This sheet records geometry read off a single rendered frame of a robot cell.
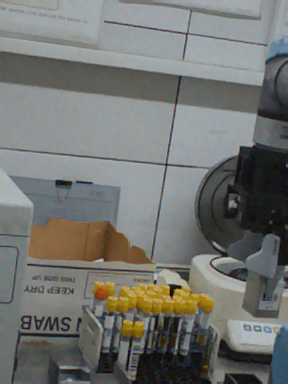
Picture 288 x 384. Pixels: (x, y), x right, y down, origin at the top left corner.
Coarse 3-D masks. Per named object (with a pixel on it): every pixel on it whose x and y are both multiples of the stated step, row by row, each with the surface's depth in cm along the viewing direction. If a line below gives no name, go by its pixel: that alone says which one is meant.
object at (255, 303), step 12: (252, 276) 145; (252, 288) 145; (264, 288) 143; (276, 288) 143; (252, 300) 144; (264, 300) 143; (276, 300) 144; (252, 312) 144; (264, 312) 144; (276, 312) 145
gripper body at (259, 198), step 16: (240, 160) 140; (256, 160) 138; (272, 160) 138; (240, 176) 139; (256, 176) 138; (272, 176) 139; (240, 192) 139; (256, 192) 138; (272, 192) 140; (224, 208) 143; (240, 208) 139; (256, 208) 138; (272, 208) 139; (240, 224) 139; (256, 224) 138; (272, 224) 140
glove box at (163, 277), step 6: (156, 270) 190; (162, 270) 182; (156, 276) 186; (162, 276) 178; (168, 276) 178; (174, 276) 178; (156, 282) 182; (162, 282) 178; (168, 282) 177; (174, 282) 177; (180, 282) 178; (174, 288) 180; (180, 288) 180; (198, 306) 171
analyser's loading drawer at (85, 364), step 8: (56, 360) 135; (88, 360) 137; (48, 368) 138; (56, 368) 134; (64, 368) 138; (72, 368) 139; (80, 368) 139; (88, 368) 135; (120, 368) 139; (16, 376) 135; (24, 376) 136; (32, 376) 136; (40, 376) 137; (48, 376) 137; (56, 376) 133; (64, 376) 138; (72, 376) 138; (80, 376) 139; (88, 376) 135; (96, 376) 140; (104, 376) 140; (112, 376) 141; (120, 376) 139; (128, 376) 136
